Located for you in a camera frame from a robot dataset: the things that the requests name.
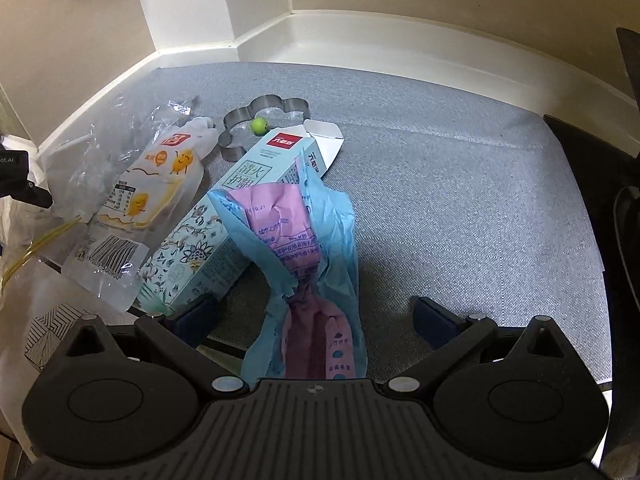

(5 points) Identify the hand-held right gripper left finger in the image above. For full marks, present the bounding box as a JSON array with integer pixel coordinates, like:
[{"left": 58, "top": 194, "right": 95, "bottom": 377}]
[{"left": 54, "top": 296, "right": 250, "bottom": 401}]

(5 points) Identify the white line-patterned box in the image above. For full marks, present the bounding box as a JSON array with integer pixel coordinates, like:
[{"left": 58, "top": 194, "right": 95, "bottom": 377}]
[{"left": 24, "top": 302, "right": 102, "bottom": 374}]

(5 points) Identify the white drink pouch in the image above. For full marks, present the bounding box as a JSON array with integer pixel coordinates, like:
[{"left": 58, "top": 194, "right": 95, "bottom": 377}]
[{"left": 62, "top": 116, "right": 217, "bottom": 314}]

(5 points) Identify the yellow cable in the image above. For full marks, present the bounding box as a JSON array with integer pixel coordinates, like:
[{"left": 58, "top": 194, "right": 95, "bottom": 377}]
[{"left": 0, "top": 219, "right": 87, "bottom": 295}]

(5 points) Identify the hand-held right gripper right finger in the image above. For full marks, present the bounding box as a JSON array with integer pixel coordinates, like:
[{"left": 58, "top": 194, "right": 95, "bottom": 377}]
[{"left": 385, "top": 296, "right": 592, "bottom": 401}]

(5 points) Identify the metal flower cookie cutter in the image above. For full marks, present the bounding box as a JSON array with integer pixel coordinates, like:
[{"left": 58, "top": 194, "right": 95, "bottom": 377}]
[{"left": 217, "top": 95, "right": 311, "bottom": 162}]

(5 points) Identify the teal floral toothpaste box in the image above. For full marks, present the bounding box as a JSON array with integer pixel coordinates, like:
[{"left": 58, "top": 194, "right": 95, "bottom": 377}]
[{"left": 132, "top": 120, "right": 346, "bottom": 319}]

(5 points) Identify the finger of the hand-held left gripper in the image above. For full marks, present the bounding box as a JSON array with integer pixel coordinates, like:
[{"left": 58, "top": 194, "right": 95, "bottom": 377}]
[{"left": 19, "top": 180, "right": 54, "bottom": 209}]

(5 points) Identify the black chair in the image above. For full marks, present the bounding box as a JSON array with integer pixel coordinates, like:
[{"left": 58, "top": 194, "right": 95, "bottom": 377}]
[{"left": 542, "top": 27, "right": 640, "bottom": 480}]

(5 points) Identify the blue and pink wrapper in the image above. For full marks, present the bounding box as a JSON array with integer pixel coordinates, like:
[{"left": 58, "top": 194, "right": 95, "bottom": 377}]
[{"left": 206, "top": 155, "right": 372, "bottom": 382}]

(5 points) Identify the clear plastic bag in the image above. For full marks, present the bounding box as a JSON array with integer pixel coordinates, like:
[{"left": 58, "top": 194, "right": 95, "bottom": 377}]
[{"left": 39, "top": 96, "right": 202, "bottom": 243}]

